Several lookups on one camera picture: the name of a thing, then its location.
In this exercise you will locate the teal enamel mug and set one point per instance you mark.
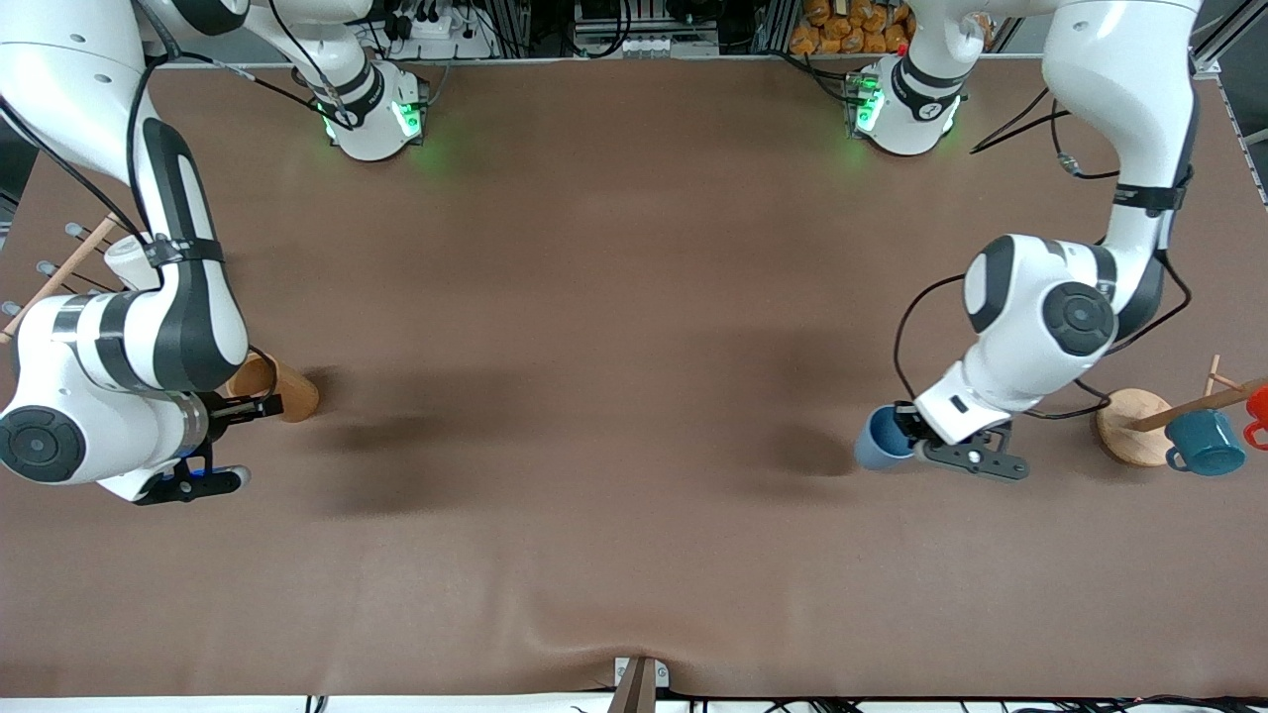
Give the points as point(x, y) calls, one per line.
point(1204, 444)

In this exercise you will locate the wooden mug tree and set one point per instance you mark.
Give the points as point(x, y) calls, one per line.
point(1134, 426)

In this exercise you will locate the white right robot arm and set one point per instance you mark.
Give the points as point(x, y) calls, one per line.
point(50, 99)

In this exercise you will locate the metal table edge bracket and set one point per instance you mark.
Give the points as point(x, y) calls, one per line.
point(637, 683)

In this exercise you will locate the pile of orange bread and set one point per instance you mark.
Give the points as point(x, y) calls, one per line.
point(852, 25)

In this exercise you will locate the wooden rack rod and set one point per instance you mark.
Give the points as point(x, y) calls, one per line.
point(69, 269)

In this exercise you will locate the blue plastic cup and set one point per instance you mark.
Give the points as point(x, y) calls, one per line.
point(877, 446)

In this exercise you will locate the white cup with black print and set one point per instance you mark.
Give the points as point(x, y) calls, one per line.
point(129, 262)

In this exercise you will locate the red mug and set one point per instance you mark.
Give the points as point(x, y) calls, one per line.
point(1258, 406)

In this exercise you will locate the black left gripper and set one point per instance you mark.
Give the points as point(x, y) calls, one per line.
point(907, 421)

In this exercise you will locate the brown wooden cup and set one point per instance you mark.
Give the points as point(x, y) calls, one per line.
point(292, 391)

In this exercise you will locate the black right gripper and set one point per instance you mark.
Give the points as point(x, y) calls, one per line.
point(222, 413)

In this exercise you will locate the white power strip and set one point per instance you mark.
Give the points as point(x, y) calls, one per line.
point(436, 25)

